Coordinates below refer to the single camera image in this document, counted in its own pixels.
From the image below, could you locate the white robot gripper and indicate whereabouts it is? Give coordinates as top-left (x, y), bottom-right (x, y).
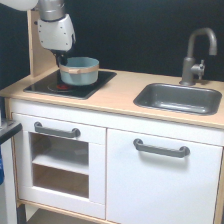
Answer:
top-left (38, 14), bottom-right (76, 65)

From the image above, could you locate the teal pot with wooden rim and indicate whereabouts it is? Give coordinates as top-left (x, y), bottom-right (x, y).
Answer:
top-left (59, 57), bottom-right (99, 86)

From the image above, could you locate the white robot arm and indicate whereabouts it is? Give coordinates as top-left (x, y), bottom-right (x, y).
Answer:
top-left (0, 0), bottom-right (76, 65)

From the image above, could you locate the grey sink basin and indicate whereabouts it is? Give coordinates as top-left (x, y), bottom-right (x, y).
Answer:
top-left (134, 83), bottom-right (222, 115)

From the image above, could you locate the black toy stovetop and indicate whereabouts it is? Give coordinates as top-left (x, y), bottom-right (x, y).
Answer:
top-left (24, 71), bottom-right (116, 100)

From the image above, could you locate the white oven door with window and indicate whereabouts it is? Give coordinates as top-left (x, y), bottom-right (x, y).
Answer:
top-left (13, 113), bottom-right (106, 219)

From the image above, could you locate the grey metal faucet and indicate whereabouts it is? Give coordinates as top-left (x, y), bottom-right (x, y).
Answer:
top-left (180, 28), bottom-right (217, 86)

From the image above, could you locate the white cabinet door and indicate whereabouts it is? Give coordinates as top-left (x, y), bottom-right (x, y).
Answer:
top-left (106, 130), bottom-right (222, 224)

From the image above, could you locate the grey oven door handle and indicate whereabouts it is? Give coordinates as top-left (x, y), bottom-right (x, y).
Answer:
top-left (34, 122), bottom-right (81, 138)

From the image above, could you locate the wooden toy kitchen frame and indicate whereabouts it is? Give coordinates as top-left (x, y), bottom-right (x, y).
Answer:
top-left (0, 9), bottom-right (224, 224)

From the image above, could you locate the grey cabinet door handle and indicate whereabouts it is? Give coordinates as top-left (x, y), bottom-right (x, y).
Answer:
top-left (133, 139), bottom-right (190, 158)

